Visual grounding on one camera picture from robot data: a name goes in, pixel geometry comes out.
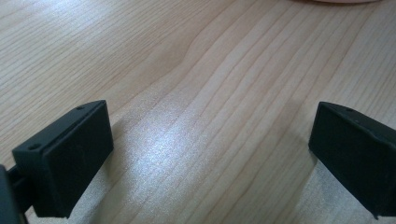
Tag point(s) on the pink plastic mesh basket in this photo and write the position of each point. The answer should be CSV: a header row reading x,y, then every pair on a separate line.
x,y
339,1

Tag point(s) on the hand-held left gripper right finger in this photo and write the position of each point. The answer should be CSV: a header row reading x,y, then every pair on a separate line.
x,y
351,155

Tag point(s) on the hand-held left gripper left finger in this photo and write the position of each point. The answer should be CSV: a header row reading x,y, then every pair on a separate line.
x,y
68,161

